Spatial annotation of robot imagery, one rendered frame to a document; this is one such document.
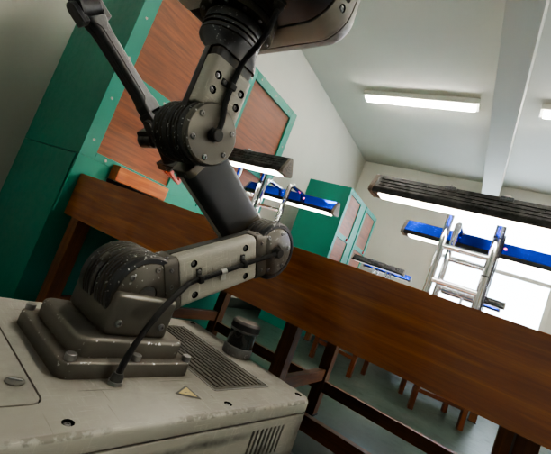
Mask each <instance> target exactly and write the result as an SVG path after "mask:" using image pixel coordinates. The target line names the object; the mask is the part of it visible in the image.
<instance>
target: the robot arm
mask: <svg viewBox="0 0 551 454"><path fill-rule="evenodd" d="M66 8H67V9H68V12H69V14H70V15H71V17H72V19H73V20H74V22H75V23H76V25H77V27H78V28H81V27H85V29H86V30H87V31H88V32H89V33H90V34H91V35H92V37H93V38H94V39H95V41H96V43H97V44H98V46H99V48H100V49H101V51H102V52H103V54H104V55H105V57H106V58H107V60H108V61H109V63H110V65H111V66H112V68H113V70H114V72H115V73H116V75H117V76H118V78H119V79H120V80H121V82H122V84H123V86H124V87H125V89H126V90H127V92H128V94H129V95H130V97H131V99H132V101H133V103H134V104H135V107H136V110H137V112H138V113H139V115H140V117H139V118H140V120H141V122H142V123H143V125H144V128H143V129H142V130H140V131H138V132H137V134H138V143H139V145H140V146H141V147H142V148H152V149H156V148H157V147H156V145H155V143H154V141H153V138H152V131H151V128H152V122H153V119H154V116H155V114H156V112H157V111H158V109H159V108H160V107H162V106H161V105H159V104H158V101H157V100H156V98H154V97H153V95H152V94H151V93H150V91H149V90H148V89H147V88H146V86H145V84H144V83H143V81H142V79H141V78H140V75H139V74H138V72H137V70H136V69H135V67H134V66H133V65H132V63H131V61H130V59H129V57H128V56H127V54H126V52H125V51H124V49H123V47H122V45H121V44H120V43H119V41H118V39H117V38H116V36H115V34H114V33H113V30H112V28H111V26H110V24H109V23H108V21H109V20H110V18H111V15H110V13H109V11H108V10H107V8H106V6H105V5H104V2H103V0H68V2H67V4H66ZM158 152H159V155H160V157H161V160H160V161H158V162H156V163H157V165H158V169H161V170H163V172H164V173H165V174H167V175H168V176H169V177H170V178H171V179H172V180H173V181H174V182H175V183H177V184H178V185H179V184H180V183H181V180H180V178H179V177H178V176H176V177H177V179H176V177H175V175H174V171H173V166H175V165H176V164H177V163H178V162H177V161H173V160H170V159H167V158H166V157H165V156H163V155H162V154H161V153H160V151H159V150H158Z"/></svg>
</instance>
